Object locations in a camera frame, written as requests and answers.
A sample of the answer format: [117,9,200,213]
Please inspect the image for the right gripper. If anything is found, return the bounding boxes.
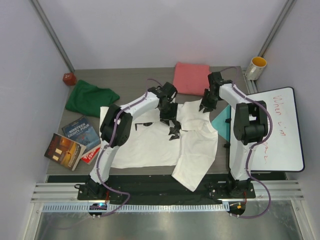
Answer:
[199,88,220,113]

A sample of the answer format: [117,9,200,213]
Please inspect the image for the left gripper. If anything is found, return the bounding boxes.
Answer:
[158,101,178,126]

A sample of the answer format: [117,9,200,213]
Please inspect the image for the white t shirt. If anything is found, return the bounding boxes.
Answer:
[110,100,219,192]

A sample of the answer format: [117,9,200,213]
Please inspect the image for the white whiteboard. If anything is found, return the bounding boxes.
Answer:
[249,87,305,172]

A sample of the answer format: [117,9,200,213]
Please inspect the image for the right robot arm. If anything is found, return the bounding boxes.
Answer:
[199,82,270,199]

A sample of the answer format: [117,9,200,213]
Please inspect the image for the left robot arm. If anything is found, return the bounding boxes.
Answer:
[79,87,181,200]

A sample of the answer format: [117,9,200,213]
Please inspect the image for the teal board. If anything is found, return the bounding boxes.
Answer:
[211,105,231,142]

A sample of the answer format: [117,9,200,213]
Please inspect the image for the folded pink t shirt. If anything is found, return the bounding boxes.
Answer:
[173,62,211,96]

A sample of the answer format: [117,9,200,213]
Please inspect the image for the yellow white mug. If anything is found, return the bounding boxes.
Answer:
[244,56,267,81]

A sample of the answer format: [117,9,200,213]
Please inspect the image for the red white book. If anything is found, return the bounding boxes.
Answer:
[81,146,100,165]

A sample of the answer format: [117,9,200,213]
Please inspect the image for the blue book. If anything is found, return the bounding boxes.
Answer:
[62,116,100,154]

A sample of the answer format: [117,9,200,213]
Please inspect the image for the green t shirt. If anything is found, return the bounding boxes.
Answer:
[65,79,120,118]

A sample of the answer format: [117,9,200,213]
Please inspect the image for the brown orange book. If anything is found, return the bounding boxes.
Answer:
[44,133,86,171]

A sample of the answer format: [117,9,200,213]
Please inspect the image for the red cube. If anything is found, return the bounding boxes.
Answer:
[62,72,77,86]

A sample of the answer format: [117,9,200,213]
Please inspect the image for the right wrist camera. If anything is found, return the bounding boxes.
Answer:
[207,71,232,91]

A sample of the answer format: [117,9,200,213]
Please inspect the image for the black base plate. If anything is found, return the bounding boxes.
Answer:
[46,174,287,205]

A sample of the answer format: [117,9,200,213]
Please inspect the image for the aluminium rail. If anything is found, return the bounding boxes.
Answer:
[31,180,304,203]

